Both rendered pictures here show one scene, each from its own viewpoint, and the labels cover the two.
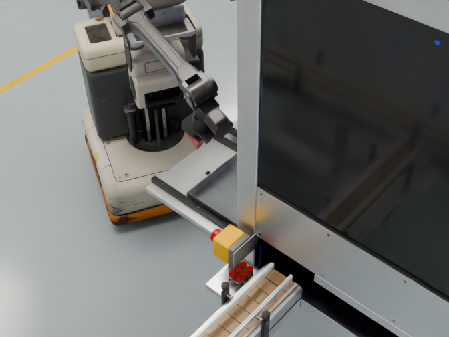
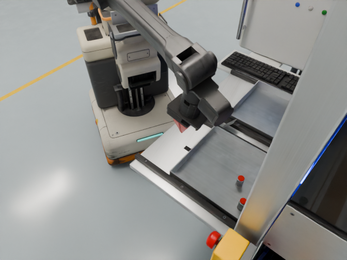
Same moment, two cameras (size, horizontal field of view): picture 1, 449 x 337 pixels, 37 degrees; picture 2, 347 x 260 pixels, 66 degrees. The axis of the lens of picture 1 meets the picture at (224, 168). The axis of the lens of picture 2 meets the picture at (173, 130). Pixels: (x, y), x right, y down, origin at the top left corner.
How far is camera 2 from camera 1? 1.24 m
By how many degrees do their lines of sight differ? 5
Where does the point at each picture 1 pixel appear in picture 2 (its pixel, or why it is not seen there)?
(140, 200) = (127, 150)
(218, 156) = (193, 131)
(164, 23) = not seen: hidden behind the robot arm
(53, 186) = (71, 138)
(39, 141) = (64, 108)
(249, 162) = (286, 176)
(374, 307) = not seen: outside the picture
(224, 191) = (203, 167)
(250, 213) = (261, 224)
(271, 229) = (293, 247)
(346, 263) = not seen: outside the picture
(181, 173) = (161, 148)
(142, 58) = (125, 49)
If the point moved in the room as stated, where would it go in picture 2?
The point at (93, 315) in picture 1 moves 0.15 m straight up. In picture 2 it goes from (96, 233) to (91, 223)
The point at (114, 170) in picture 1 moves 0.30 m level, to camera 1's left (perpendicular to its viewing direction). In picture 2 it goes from (109, 129) to (64, 131)
